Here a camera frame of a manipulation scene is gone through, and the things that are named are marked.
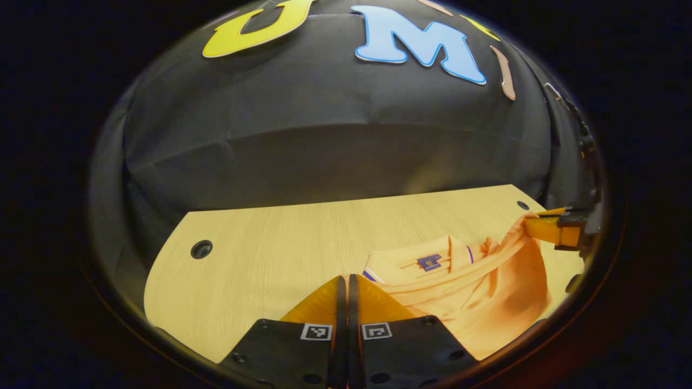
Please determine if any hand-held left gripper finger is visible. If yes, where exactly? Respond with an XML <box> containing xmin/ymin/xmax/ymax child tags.
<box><xmin>348</xmin><ymin>274</ymin><xmax>479</xmax><ymax>389</ymax></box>
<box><xmin>219</xmin><ymin>274</ymin><xmax>348</xmax><ymax>389</ymax></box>

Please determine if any orange T-shirt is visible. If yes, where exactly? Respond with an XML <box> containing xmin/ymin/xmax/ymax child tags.
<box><xmin>362</xmin><ymin>212</ymin><xmax>553</xmax><ymax>361</ymax></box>

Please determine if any black backdrop cloth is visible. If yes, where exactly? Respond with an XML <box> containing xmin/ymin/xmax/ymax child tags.
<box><xmin>89</xmin><ymin>0</ymin><xmax>595</xmax><ymax>325</ymax></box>

